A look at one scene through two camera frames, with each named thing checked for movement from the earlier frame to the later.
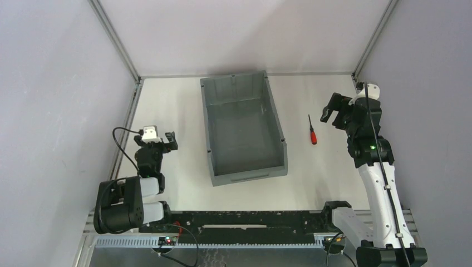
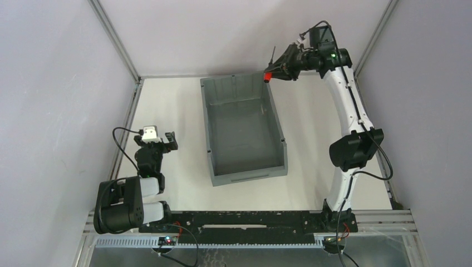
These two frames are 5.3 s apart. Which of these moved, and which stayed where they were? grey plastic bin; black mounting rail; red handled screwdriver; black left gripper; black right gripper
Moved: black right gripper; red handled screwdriver
Stayed: black left gripper; grey plastic bin; black mounting rail
